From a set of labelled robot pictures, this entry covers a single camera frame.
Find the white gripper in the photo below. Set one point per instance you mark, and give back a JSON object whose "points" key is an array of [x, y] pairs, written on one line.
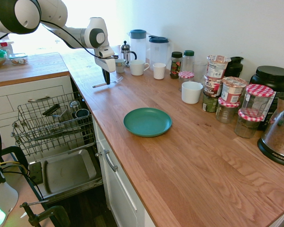
{"points": [[106, 62]]}

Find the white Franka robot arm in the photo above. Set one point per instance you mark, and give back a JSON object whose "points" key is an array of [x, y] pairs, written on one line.
{"points": [[26, 14]]}

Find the white robot base green light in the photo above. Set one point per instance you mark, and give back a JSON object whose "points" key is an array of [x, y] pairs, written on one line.
{"points": [[2, 201]]}

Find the stainless dishwasher door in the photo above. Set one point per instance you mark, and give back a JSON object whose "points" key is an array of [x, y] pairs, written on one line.
{"points": [[68, 170]]}

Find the patterned paper cup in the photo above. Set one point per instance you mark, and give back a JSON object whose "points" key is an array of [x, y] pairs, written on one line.
{"points": [[120, 66]]}

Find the glass French press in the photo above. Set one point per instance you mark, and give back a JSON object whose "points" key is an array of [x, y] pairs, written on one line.
{"points": [[126, 54]]}

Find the large white mug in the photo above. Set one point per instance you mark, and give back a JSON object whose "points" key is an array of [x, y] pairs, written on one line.
{"points": [[137, 68]]}

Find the clear pitcher light blue lid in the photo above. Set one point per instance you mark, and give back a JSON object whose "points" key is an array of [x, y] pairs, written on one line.
{"points": [[137, 47]]}

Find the dark blue mug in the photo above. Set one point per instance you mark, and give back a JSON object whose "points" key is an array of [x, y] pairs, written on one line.
{"points": [[82, 114]]}

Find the small white ribbed cup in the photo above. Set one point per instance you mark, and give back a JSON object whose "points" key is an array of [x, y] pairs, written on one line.
{"points": [[159, 71]]}

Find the clear pitcher dark blue lid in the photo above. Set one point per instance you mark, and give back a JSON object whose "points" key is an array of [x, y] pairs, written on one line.
{"points": [[159, 53]]}

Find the clear plastic container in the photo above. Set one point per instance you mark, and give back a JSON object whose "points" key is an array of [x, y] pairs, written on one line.
{"points": [[61, 116]]}

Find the teal plastic plate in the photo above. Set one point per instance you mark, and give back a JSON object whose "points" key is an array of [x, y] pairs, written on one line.
{"points": [[148, 121]]}

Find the dark spice jar black lid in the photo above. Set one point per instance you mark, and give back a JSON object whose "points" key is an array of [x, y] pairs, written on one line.
{"points": [[176, 66]]}

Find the round metal cabinet knob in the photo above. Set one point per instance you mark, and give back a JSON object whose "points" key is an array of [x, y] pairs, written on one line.
{"points": [[98, 154]]}

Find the glass jar red checkered lid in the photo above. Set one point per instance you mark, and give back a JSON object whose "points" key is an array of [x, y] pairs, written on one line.
{"points": [[227, 112], [186, 75], [256, 101], [247, 127]]}

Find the clear bottle green lid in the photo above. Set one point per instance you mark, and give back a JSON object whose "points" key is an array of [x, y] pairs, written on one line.
{"points": [[189, 61]]}

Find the plain white cup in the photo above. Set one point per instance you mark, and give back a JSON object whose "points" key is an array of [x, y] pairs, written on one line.
{"points": [[191, 93]]}

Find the white corner cabinet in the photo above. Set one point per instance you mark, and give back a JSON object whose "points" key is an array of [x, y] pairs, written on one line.
{"points": [[19, 89]]}

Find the small glass food container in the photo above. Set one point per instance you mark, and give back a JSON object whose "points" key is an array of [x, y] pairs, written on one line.
{"points": [[18, 59]]}

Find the clear drinking glass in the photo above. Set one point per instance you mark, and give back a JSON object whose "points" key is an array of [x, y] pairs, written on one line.
{"points": [[200, 71]]}

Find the white container red clip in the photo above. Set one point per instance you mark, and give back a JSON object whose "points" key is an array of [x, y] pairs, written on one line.
{"points": [[4, 46]]}

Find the green yogurt tub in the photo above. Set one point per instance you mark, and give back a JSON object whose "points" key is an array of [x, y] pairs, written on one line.
{"points": [[209, 102]]}

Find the red and white yogurt tub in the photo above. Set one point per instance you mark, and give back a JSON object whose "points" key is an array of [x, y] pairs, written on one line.
{"points": [[212, 86]]}

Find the dark green C-clamp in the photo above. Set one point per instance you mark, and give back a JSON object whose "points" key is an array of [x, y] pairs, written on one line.
{"points": [[16, 151], [56, 215]]}

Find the white cabinet with drawer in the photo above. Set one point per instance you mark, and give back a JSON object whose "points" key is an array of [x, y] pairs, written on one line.
{"points": [[123, 194]]}

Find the black bottle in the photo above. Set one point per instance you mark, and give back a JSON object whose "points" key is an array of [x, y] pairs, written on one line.
{"points": [[234, 67]]}

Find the brown robot mounting board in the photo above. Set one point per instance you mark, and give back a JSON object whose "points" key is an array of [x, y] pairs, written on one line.
{"points": [[26, 191]]}

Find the large black supplement tub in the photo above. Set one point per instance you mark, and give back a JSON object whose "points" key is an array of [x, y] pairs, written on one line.
{"points": [[272, 78]]}

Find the stainless electric kettle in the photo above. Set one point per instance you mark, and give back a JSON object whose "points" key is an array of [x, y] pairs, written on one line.
{"points": [[279, 137]]}

